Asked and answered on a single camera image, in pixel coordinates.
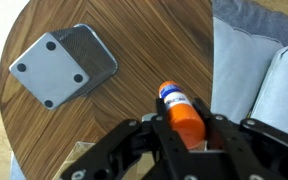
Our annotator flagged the dark wooden side table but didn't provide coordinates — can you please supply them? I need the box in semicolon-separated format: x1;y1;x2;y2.
0;0;215;180

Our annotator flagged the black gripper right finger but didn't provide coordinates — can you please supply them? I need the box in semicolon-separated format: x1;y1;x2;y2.
192;98;288;180

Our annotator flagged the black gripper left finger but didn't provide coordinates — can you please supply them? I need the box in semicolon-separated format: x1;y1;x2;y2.
59;97;190;180

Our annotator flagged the silver mesh pen basket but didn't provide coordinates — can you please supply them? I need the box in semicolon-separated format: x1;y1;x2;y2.
8;23;119;110

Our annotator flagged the plain grey pillow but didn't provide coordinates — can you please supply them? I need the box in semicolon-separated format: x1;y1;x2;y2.
210;16;283;125
249;44;288;142

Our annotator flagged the orange capped glue stick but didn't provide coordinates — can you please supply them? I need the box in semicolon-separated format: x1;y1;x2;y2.
158;80;207;150

